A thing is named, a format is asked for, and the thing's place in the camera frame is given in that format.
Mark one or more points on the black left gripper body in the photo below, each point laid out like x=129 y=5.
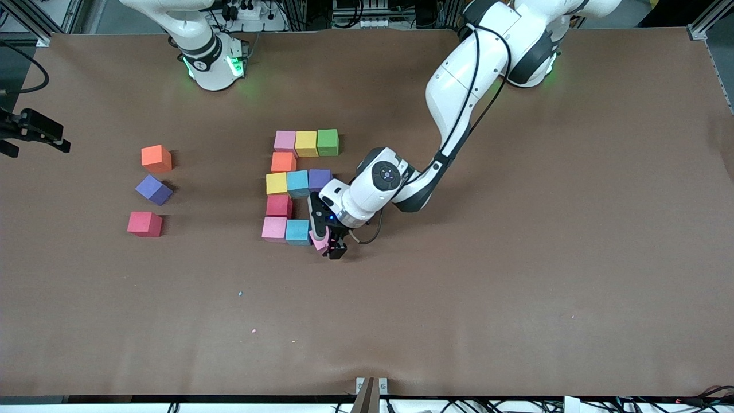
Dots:
x=339 y=235

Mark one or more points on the pink foam cube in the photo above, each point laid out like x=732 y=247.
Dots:
x=285 y=141
x=274 y=229
x=320 y=242

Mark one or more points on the light blue foam cube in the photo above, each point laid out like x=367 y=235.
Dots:
x=297 y=232
x=298 y=183

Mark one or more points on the purple foam cube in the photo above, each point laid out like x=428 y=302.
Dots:
x=320 y=179
x=152 y=189

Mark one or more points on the red foam cube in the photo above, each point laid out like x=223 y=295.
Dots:
x=279 y=206
x=143 y=225

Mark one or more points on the yellow foam cube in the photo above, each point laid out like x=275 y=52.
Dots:
x=307 y=144
x=276 y=183

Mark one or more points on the orange foam cube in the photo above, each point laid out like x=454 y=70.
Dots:
x=284 y=162
x=156 y=159

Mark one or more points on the green foam cube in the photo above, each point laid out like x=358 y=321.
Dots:
x=328 y=142

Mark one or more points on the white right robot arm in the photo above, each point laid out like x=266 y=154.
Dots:
x=212 y=71

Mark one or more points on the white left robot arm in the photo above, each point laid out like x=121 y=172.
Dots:
x=373 y=195

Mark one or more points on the grey equipment box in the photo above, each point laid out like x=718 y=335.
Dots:
x=364 y=8

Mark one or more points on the white power strip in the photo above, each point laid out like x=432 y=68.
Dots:
x=250 y=11

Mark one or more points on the white plug box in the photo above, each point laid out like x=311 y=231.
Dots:
x=572 y=404

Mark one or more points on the aluminium frame bar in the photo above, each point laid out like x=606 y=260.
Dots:
x=697 y=33
x=43 y=41

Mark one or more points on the metal bracket plate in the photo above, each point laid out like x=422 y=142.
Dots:
x=383 y=385

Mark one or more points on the grey camera pole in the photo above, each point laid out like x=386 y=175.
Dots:
x=367 y=398

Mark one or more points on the aluminium frame post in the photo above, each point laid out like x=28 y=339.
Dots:
x=297 y=11
x=450 y=11

